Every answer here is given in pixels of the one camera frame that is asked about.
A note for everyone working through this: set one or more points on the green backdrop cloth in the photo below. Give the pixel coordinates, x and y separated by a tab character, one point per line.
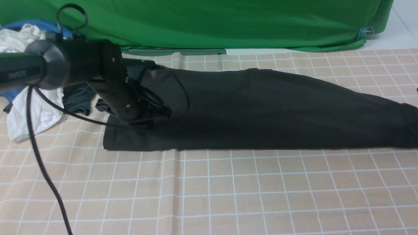
301	25

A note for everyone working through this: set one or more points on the beige checkered tablecloth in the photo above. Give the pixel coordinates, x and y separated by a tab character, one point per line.
269	192

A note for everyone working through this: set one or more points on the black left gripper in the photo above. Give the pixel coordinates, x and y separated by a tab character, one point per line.
148	104

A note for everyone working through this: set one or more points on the dark gray crumpled garment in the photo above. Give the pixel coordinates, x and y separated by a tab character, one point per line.
77	98

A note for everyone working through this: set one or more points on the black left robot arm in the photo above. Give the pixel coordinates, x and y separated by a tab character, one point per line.
49	65

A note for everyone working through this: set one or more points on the binder clip on backdrop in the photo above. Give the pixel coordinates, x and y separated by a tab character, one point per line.
364	32

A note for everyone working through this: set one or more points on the dark gray long-sleeved shirt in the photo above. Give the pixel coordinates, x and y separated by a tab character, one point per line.
265	109

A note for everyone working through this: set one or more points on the blue crumpled garment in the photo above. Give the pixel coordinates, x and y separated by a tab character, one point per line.
17	35

